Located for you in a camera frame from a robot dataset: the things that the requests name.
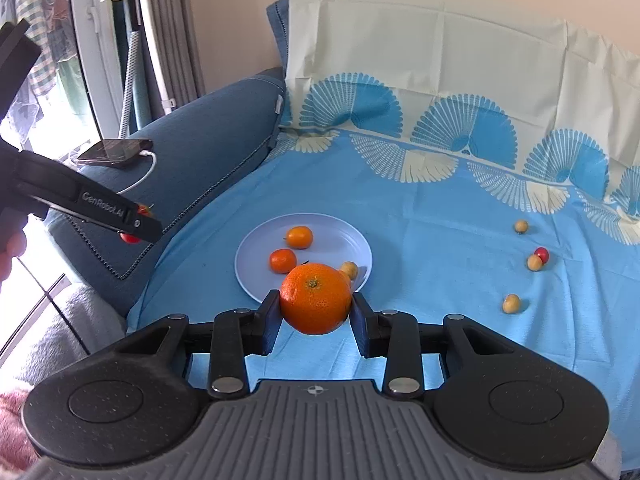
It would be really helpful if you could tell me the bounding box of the tan longan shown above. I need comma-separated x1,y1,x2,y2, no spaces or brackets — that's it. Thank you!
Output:
502,294,522,314
514,219,529,234
340,261,359,282
526,254,544,272

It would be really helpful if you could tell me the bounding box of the orange tangerine with stem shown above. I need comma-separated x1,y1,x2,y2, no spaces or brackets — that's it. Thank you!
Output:
269,248,297,274

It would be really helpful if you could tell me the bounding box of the orange kumquat oval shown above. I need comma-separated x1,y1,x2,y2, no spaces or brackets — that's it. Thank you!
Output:
284,226,314,249

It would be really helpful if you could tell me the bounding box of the tan longan top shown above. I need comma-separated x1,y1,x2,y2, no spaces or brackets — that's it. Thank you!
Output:
514,219,529,234

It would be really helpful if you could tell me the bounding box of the red cherry tomato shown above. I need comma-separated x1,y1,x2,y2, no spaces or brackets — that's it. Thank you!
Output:
534,247,550,264
119,204,153,244

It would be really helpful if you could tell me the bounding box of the person's left hand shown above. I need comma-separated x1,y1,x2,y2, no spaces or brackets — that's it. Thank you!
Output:
0,230,27,284

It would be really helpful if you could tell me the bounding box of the black smartphone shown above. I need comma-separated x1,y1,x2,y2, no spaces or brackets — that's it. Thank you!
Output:
76,139,153,168

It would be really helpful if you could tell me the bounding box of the lavender round plate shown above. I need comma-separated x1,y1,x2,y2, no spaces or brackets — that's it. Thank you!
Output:
234,212,373,302

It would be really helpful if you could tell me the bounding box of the dark blue sofa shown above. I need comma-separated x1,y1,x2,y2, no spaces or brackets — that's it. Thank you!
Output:
46,0,292,319

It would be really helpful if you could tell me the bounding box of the blue patterned bed sheet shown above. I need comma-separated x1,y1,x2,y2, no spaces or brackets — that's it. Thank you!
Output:
127,0,639,469

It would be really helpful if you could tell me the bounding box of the grey curtain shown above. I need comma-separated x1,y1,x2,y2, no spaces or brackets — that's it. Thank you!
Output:
122,0,205,125

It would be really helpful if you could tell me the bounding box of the white charging cable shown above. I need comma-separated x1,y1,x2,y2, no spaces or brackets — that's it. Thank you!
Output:
117,148,158,196

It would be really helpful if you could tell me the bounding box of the white window frame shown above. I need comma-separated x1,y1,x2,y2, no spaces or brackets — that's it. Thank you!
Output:
70,0,124,138

